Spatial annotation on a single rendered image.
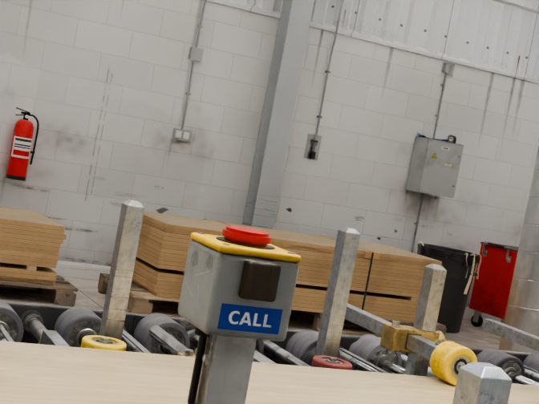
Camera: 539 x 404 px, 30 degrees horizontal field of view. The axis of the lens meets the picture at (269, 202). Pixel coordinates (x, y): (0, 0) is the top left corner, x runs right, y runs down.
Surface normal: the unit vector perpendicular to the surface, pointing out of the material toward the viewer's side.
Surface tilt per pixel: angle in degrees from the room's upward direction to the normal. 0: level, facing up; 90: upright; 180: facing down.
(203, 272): 90
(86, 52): 90
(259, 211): 90
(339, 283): 90
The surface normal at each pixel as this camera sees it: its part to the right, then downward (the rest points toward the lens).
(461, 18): 0.44, 0.13
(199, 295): -0.90, -0.14
